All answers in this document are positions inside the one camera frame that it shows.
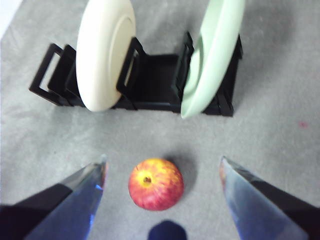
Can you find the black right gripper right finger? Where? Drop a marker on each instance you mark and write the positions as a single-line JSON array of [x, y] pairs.
[[262, 210]]

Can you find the pale green plate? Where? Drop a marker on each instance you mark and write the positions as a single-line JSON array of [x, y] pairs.
[[217, 55]]

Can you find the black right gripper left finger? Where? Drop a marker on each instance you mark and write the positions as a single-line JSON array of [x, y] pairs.
[[57, 210]]

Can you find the white plate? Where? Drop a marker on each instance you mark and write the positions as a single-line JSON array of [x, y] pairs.
[[100, 55]]

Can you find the red yellow apple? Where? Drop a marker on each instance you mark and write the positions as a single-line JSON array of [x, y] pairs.
[[157, 187]]

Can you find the black plate rack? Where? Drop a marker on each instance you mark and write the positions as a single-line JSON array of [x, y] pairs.
[[160, 75]]

